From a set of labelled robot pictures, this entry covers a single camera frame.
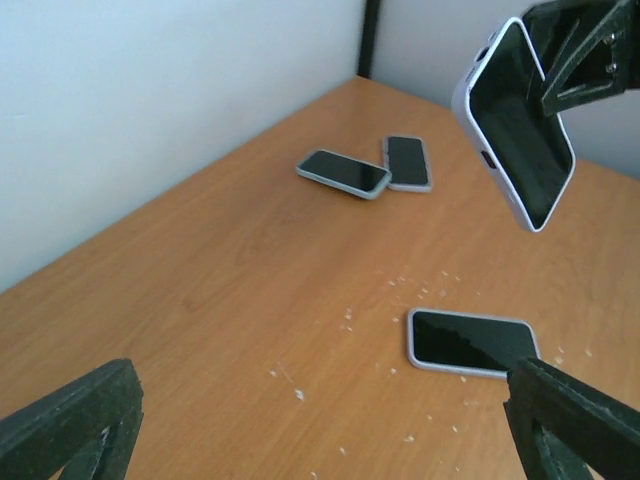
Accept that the lavender phone case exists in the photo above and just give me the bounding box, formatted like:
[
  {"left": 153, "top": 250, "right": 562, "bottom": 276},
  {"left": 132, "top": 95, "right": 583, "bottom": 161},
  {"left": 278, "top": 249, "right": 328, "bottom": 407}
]
[{"left": 451, "top": 16, "right": 577, "bottom": 233}]

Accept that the black frame post left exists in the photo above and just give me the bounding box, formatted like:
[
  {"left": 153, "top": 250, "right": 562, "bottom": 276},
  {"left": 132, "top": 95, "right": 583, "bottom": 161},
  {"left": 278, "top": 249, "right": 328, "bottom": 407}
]
[{"left": 356, "top": 0, "right": 383, "bottom": 79}]

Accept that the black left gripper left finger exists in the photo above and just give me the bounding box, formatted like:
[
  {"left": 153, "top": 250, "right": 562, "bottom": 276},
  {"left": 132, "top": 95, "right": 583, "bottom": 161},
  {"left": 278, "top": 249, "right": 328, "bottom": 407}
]
[{"left": 1, "top": 359, "right": 143, "bottom": 479}]

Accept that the phone in light blue case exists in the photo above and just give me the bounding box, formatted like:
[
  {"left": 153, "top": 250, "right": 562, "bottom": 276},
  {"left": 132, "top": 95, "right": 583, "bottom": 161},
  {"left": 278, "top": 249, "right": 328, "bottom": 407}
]
[{"left": 382, "top": 135, "right": 433, "bottom": 193}]

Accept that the phone in lavender case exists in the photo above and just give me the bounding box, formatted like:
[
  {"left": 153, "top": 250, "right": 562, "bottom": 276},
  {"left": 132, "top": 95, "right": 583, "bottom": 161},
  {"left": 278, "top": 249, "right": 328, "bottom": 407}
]
[{"left": 406, "top": 308, "right": 540, "bottom": 380}]

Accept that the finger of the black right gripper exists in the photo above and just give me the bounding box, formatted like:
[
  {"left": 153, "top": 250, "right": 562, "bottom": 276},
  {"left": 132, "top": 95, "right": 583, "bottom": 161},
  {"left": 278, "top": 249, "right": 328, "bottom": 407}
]
[
  {"left": 541, "top": 1, "right": 639, "bottom": 115},
  {"left": 522, "top": 1, "right": 617, "bottom": 80}
]

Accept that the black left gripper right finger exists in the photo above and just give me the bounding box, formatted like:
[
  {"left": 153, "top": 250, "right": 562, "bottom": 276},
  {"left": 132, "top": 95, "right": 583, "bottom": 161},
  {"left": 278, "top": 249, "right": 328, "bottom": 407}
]
[{"left": 504, "top": 358, "right": 639, "bottom": 479}]

